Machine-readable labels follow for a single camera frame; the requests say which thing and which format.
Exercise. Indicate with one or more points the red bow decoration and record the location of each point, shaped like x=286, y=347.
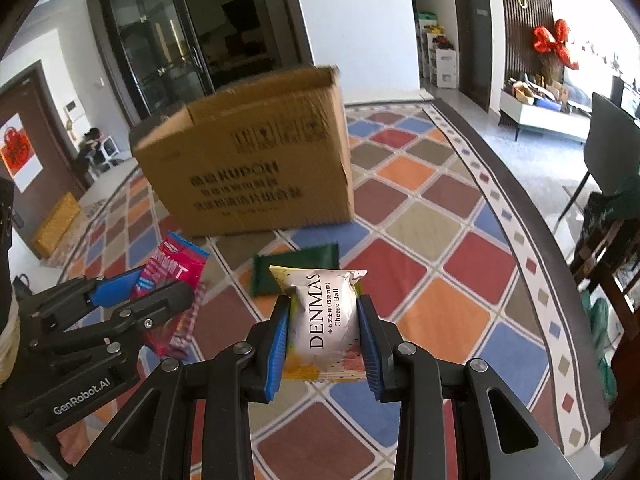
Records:
x=550, y=40

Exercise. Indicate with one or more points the white rack with dark bags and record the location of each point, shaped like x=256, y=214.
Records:
x=100, y=150

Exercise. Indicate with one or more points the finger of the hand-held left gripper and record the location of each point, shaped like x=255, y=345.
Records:
x=115, y=287
x=155, y=305

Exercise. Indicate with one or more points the black framed glass sliding door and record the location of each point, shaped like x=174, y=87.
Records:
x=165, y=45

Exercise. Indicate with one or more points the dark green cloth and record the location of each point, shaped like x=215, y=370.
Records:
x=612, y=205

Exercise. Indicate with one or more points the checkered colourful tablecloth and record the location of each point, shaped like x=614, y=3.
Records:
x=430, y=230

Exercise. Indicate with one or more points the dark teal chair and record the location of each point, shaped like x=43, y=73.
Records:
x=615, y=140

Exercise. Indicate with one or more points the dark green snack packet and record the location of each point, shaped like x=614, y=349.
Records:
x=295, y=266

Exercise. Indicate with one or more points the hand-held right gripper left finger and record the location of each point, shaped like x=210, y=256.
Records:
x=277, y=350

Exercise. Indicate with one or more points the dark interior door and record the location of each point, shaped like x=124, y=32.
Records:
x=475, y=35

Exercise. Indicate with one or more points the green plastic bag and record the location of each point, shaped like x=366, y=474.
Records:
x=602, y=345

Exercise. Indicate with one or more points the brown wooden chair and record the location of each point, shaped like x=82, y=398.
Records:
x=607, y=255

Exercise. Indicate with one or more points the white toy shelf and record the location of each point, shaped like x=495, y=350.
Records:
x=440, y=60

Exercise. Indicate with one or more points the brown cardboard box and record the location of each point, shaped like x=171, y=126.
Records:
x=240, y=160

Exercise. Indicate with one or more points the red paper door decoration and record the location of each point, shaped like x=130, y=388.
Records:
x=17, y=155

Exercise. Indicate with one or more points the pink snack packet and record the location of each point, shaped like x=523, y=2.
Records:
x=172, y=266

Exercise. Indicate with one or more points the white snack packet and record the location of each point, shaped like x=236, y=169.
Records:
x=320, y=310

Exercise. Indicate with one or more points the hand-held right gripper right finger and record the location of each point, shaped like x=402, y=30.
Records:
x=370, y=350

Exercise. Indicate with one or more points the white wall intercom panel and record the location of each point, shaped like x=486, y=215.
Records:
x=70, y=107

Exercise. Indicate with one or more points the brown entrance door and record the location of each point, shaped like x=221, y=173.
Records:
x=45, y=125

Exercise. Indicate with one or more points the white low cabinet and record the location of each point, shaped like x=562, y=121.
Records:
x=540, y=117

